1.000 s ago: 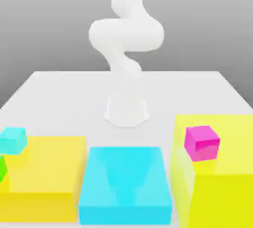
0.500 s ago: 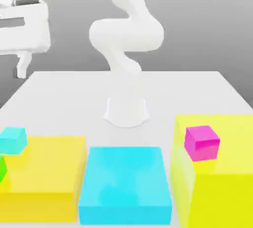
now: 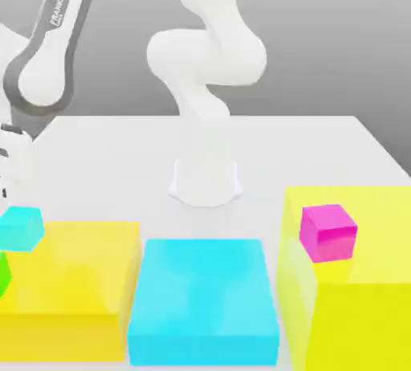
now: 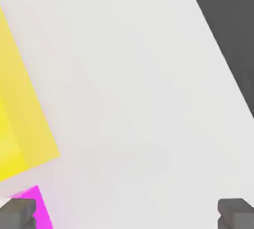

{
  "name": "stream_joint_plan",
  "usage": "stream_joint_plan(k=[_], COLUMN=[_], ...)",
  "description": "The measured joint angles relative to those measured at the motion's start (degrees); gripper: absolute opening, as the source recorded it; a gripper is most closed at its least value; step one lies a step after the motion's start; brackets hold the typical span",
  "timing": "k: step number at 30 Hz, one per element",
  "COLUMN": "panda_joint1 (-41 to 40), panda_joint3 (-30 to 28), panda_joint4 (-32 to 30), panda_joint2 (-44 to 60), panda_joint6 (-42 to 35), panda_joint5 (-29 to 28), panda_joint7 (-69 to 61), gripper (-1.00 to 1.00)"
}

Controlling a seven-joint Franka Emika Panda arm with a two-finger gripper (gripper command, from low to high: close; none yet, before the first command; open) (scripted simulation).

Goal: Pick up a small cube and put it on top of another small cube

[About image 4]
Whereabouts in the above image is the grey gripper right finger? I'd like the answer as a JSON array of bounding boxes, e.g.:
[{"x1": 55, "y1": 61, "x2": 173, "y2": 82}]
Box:
[{"x1": 217, "y1": 198, "x2": 254, "y2": 229}]

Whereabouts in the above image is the small magenta cube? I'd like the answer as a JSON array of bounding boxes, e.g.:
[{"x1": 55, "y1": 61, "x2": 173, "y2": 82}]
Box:
[{"x1": 9, "y1": 184, "x2": 54, "y2": 229}]

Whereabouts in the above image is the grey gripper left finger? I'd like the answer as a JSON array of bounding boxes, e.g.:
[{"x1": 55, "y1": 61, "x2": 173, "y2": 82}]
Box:
[{"x1": 0, "y1": 197, "x2": 37, "y2": 229}]

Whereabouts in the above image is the large yellow box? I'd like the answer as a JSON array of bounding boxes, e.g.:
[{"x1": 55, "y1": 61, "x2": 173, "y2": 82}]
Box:
[{"x1": 0, "y1": 5, "x2": 61, "y2": 182}]

